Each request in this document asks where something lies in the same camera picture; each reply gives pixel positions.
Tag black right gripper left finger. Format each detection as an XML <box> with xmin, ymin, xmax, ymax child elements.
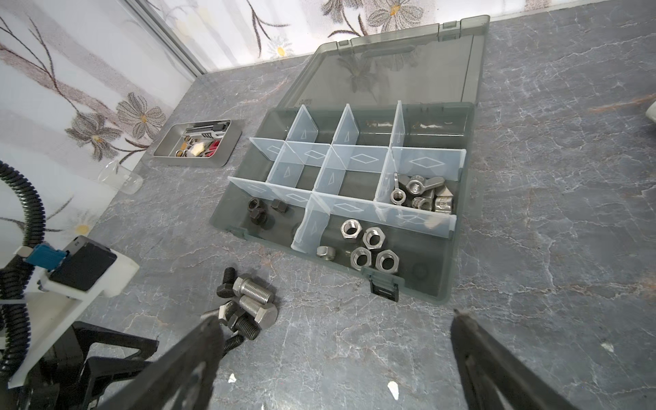
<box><xmin>99</xmin><ymin>317</ymin><xmax>225</xmax><ymax>409</ymax></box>

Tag grey utility knife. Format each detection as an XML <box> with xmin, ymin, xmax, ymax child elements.
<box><xmin>186</xmin><ymin>121</ymin><xmax>231</xmax><ymax>133</ymax></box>

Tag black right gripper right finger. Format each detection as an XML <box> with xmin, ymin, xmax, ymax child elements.
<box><xmin>450</xmin><ymin>310</ymin><xmax>575</xmax><ymax>409</ymax></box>

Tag silver wing nut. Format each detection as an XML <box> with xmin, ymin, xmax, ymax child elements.
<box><xmin>411</xmin><ymin>186</ymin><xmax>454</xmax><ymax>215</ymax></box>
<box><xmin>389</xmin><ymin>173</ymin><xmax>407</xmax><ymax>206</ymax></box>
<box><xmin>406</xmin><ymin>175</ymin><xmax>446</xmax><ymax>196</ymax></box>

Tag green compartment organizer box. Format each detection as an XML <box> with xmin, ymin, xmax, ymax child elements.
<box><xmin>210</xmin><ymin>15</ymin><xmax>490</xmax><ymax>304</ymax></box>

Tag white plastic bottle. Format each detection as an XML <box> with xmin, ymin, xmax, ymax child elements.
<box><xmin>645</xmin><ymin>102</ymin><xmax>656</xmax><ymax>123</ymax></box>

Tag cream star knob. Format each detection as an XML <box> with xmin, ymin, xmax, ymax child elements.
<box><xmin>187</xmin><ymin>142</ymin><xmax>206</xmax><ymax>157</ymax></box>

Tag silver hex nut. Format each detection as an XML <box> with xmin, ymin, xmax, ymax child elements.
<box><xmin>350</xmin><ymin>247</ymin><xmax>372</xmax><ymax>271</ymax></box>
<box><xmin>316</xmin><ymin>245</ymin><xmax>337</xmax><ymax>261</ymax></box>
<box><xmin>362</xmin><ymin>227</ymin><xmax>386</xmax><ymax>251</ymax></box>
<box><xmin>375</xmin><ymin>249</ymin><xmax>400</xmax><ymax>274</ymax></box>
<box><xmin>340</xmin><ymin>219</ymin><xmax>362</xmax><ymax>241</ymax></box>

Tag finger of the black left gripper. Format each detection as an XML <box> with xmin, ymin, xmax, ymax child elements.
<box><xmin>30</xmin><ymin>321</ymin><xmax>159</xmax><ymax>409</ymax></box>

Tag clear plastic cup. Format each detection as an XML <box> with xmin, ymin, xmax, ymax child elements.
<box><xmin>97</xmin><ymin>161</ymin><xmax>144</xmax><ymax>195</ymax></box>

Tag red handled scissors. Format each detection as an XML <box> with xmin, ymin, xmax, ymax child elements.
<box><xmin>203</xmin><ymin>138</ymin><xmax>221</xmax><ymax>157</ymax></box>

